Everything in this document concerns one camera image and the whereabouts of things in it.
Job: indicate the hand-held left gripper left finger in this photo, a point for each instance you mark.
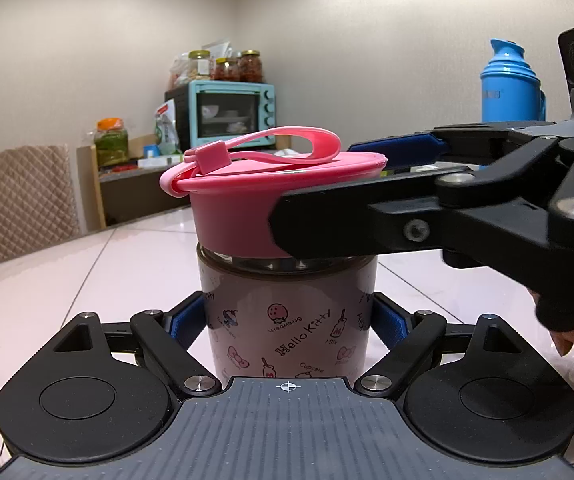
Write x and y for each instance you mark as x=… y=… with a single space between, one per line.
x=183 y=321

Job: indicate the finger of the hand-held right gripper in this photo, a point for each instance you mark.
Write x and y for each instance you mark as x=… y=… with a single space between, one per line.
x=347 y=225
x=412 y=147

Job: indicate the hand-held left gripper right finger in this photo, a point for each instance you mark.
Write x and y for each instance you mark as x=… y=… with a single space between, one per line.
x=392 y=321

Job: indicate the pink printed bottle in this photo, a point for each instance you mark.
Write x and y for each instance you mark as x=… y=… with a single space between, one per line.
x=277 y=335

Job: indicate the person's right hand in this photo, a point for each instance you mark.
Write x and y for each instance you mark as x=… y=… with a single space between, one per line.
x=569 y=344

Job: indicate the blue thermos flask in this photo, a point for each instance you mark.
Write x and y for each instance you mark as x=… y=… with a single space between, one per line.
x=509 y=95

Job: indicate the wooden side table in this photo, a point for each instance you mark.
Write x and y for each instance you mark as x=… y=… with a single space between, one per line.
x=132 y=195

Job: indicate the flat white box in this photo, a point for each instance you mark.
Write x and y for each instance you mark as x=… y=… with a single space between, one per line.
x=157 y=162

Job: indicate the teal toaster oven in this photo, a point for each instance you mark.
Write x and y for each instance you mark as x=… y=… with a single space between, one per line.
x=227 y=112

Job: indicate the small blue box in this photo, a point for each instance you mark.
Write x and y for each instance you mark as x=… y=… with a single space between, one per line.
x=151 y=150

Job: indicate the tall jar with red contents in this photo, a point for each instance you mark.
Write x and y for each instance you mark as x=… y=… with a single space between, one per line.
x=250 y=67

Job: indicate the green jar with orange lid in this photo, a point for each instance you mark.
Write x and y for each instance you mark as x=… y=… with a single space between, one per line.
x=111 y=145

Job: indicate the green and white snack bag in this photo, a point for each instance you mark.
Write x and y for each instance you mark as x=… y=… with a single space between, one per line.
x=166 y=130

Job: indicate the small jar with red contents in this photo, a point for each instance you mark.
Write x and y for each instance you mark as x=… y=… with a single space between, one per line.
x=225 y=70

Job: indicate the chair with quilted beige cover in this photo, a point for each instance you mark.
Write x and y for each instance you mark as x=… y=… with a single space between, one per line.
x=22 y=200

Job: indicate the glass jar with pale contents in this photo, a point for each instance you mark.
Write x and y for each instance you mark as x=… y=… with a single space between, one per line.
x=199 y=66

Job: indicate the clear plastic bag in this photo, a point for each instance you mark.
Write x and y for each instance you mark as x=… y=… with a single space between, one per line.
x=178 y=72

